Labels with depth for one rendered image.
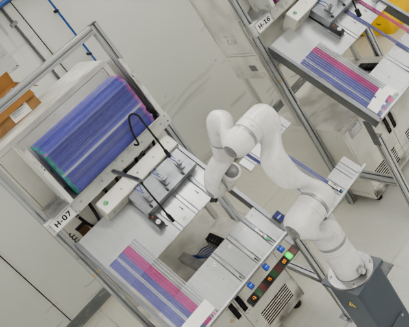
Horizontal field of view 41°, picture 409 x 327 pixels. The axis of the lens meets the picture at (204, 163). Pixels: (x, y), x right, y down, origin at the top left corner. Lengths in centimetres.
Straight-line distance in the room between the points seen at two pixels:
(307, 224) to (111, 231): 102
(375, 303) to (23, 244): 258
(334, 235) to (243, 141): 52
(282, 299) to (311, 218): 121
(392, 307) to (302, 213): 65
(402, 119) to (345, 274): 160
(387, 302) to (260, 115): 97
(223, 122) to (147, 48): 247
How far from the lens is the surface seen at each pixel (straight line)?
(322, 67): 299
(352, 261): 216
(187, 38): 444
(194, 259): 287
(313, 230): 196
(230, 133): 179
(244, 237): 253
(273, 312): 309
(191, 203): 259
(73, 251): 260
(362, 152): 331
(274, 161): 186
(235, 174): 219
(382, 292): 231
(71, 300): 431
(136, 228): 257
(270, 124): 184
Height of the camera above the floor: 229
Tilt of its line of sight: 27 degrees down
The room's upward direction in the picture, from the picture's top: 36 degrees counter-clockwise
